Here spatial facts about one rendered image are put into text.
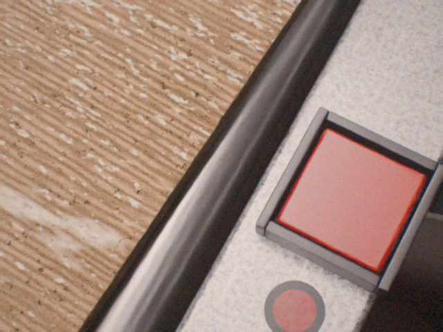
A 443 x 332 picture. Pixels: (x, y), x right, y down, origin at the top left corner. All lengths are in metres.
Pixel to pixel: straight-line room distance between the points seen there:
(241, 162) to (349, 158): 0.06
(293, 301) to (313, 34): 0.16
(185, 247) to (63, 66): 0.12
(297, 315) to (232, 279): 0.04
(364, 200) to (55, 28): 0.20
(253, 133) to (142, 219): 0.08
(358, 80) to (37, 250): 0.20
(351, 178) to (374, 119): 0.04
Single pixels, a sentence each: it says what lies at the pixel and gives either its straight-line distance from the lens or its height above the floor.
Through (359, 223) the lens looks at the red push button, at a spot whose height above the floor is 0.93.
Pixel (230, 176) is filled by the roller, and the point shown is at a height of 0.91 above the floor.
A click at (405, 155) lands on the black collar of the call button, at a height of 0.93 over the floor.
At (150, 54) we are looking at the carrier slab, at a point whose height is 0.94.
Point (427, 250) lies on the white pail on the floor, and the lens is 1.18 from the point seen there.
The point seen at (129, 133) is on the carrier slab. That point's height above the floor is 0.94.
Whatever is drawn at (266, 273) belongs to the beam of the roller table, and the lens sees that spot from 0.48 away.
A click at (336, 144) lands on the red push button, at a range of 0.49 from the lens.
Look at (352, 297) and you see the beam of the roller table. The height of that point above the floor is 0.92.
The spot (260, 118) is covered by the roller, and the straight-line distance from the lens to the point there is 0.51.
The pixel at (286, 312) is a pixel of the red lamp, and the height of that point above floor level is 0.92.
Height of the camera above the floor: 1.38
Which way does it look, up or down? 70 degrees down
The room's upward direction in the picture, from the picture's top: 4 degrees counter-clockwise
